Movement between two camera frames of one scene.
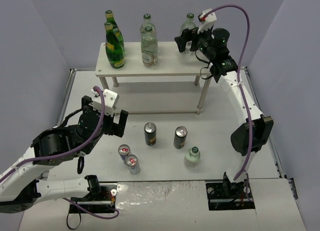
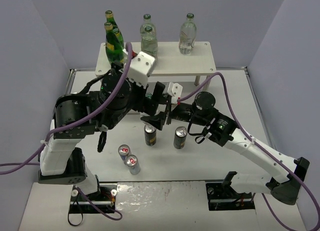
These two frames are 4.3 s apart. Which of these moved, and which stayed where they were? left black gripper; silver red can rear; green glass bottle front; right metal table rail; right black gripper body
Moved: right black gripper body; left black gripper
Stayed: right metal table rail; green glass bottle front; silver red can rear
